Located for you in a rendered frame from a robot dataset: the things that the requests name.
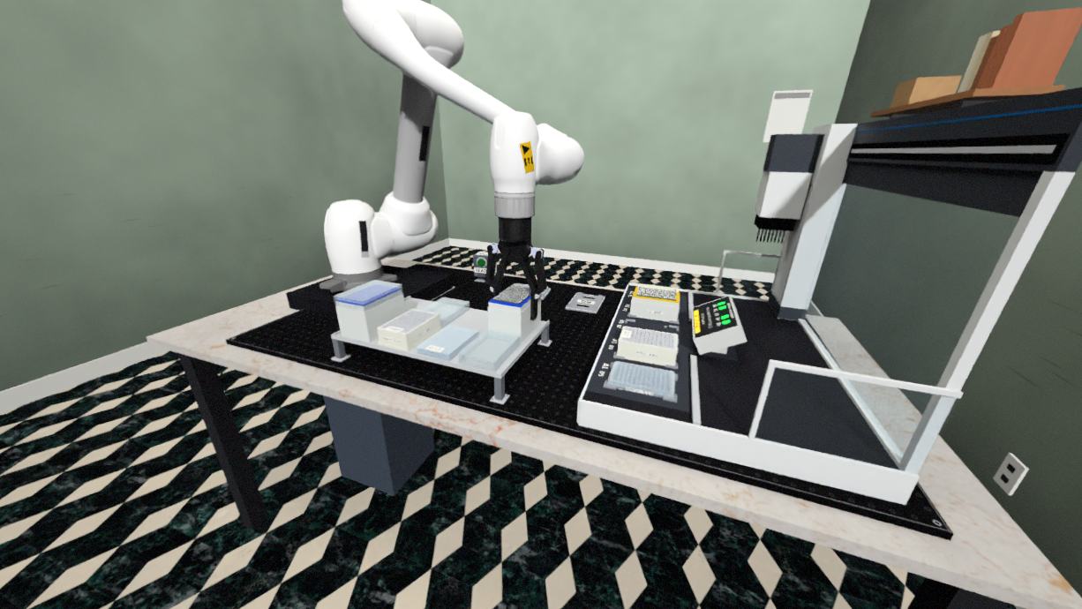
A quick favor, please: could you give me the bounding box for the white ready key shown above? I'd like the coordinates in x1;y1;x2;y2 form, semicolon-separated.
473;252;497;282

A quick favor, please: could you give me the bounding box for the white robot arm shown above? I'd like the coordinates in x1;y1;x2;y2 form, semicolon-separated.
319;0;584;293

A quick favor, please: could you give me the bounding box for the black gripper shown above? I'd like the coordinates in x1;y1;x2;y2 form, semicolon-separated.
485;217;547;320

